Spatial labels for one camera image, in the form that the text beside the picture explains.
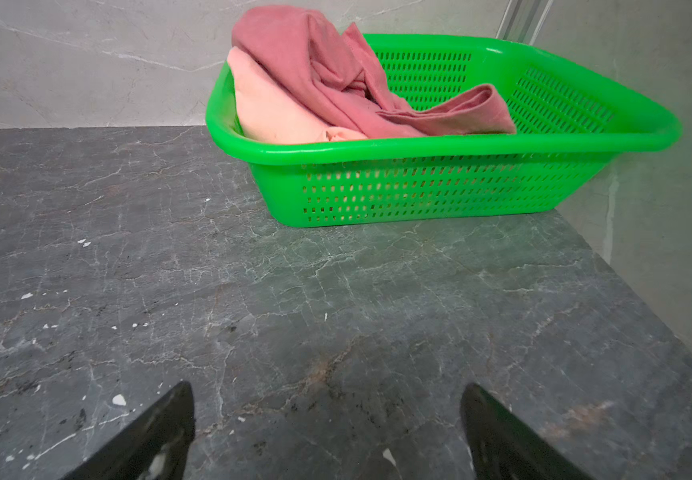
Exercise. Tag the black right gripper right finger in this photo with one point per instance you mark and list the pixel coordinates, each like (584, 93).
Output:
(504, 447)

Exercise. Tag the light peach t-shirt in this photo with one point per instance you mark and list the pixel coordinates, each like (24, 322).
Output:
(267, 113)

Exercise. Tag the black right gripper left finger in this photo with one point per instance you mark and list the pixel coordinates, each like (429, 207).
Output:
(153, 446)

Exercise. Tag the green plastic laundry basket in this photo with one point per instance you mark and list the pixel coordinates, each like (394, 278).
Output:
(571, 123)

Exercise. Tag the pink-red t-shirt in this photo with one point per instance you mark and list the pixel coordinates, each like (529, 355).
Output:
(338, 77)

